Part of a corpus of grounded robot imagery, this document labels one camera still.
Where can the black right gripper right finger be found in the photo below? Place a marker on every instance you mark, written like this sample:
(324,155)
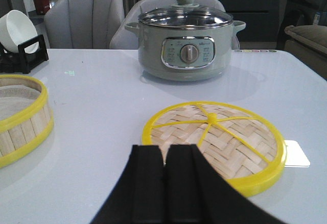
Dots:
(196,193)

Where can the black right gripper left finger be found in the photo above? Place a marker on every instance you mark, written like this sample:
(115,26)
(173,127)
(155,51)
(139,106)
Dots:
(138,196)

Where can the woven bamboo steamer lid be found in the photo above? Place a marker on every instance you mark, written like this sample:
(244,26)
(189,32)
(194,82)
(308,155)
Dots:
(244,148)

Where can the bamboo steamer tier yellow rims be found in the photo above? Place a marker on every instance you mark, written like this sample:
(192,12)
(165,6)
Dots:
(26,116)

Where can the green electric cooking pot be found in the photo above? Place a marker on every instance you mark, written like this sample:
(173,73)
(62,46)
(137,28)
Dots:
(178,54)

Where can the grey chair right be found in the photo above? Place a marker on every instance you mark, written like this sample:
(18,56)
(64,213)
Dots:
(124,39)

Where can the grey chair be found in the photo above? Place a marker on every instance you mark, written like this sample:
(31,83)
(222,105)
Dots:
(83,24)
(124,39)

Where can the black bowl rack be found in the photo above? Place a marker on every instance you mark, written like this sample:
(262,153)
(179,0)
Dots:
(22,61)

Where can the grey chair left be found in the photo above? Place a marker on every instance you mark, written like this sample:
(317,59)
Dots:
(83,24)

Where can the white ceramic bowl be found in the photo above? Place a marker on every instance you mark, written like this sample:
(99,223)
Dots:
(16,28)

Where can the red bin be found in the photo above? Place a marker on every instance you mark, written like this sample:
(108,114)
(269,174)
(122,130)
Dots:
(41,6)

